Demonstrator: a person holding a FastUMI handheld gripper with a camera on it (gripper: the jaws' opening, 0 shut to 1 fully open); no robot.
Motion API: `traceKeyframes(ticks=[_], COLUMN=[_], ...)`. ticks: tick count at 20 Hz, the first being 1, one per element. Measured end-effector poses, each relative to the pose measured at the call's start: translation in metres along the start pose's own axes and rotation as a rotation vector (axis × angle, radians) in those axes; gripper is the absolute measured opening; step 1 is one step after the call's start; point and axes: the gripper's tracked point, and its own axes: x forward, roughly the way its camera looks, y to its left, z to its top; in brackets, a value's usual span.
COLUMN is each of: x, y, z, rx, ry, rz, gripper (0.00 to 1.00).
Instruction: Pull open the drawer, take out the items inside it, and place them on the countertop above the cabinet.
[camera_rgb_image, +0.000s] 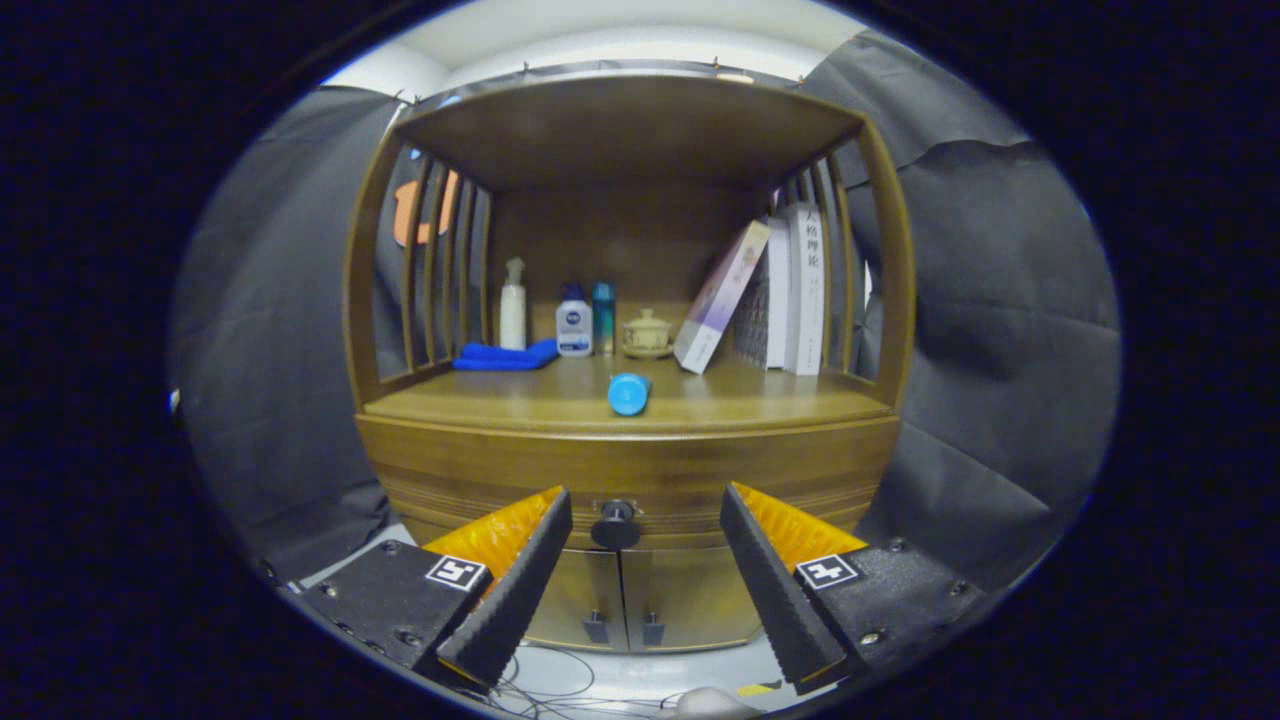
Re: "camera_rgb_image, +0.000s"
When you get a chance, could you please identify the blue folded cloth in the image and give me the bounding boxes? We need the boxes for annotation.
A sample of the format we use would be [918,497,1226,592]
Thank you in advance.
[452,339,560,372]

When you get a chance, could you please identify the wooden cabinet door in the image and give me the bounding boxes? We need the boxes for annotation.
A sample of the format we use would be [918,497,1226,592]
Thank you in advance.
[620,545,766,653]
[525,548,629,653]

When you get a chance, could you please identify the wooden cabinet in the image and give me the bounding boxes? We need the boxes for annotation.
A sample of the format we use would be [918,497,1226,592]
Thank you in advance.
[342,72,917,656]

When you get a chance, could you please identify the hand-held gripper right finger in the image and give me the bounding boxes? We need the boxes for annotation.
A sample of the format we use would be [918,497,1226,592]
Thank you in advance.
[719,482,986,696]

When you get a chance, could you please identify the white lotion bottle blue cap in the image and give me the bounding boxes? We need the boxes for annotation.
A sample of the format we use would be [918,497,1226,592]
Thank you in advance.
[556,283,594,359]

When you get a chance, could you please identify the blue cosmetic tube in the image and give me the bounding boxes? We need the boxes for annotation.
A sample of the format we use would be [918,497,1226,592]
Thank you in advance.
[607,372,653,417]

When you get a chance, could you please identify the wooden countertop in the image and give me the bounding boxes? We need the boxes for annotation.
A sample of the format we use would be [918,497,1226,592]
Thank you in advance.
[362,350,894,434]

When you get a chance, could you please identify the plain white book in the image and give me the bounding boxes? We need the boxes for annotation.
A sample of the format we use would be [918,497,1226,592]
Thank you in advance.
[765,215,793,371]

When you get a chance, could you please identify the slim teal bottle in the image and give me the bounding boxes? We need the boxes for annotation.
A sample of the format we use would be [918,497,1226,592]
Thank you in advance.
[592,281,617,356]

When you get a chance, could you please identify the wooden drawer with black knob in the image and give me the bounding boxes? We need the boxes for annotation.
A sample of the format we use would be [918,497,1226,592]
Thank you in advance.
[355,413,901,551]

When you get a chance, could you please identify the purple cover book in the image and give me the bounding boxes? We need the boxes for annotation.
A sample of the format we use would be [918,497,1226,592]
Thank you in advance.
[673,220,772,376]

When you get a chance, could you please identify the dark patterned book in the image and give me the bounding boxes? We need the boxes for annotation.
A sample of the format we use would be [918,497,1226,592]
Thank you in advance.
[733,265,771,369]

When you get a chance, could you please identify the white book black spine print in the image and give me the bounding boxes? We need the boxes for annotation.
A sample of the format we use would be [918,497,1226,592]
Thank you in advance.
[785,202,827,378]

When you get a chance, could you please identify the white rounded object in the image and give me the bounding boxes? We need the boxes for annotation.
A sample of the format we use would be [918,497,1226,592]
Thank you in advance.
[668,686,766,720]

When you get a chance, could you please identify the white pump bottle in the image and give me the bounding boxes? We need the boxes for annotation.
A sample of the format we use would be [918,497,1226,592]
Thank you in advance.
[499,257,528,352]

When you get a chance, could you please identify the beige lidded teacup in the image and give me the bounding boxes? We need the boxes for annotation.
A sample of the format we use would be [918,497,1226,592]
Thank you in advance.
[621,308,675,360]

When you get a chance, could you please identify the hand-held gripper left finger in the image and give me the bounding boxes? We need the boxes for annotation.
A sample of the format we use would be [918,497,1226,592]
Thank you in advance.
[298,486,574,691]

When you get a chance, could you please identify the black floor cables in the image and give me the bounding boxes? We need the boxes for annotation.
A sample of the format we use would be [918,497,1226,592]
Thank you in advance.
[490,640,691,719]

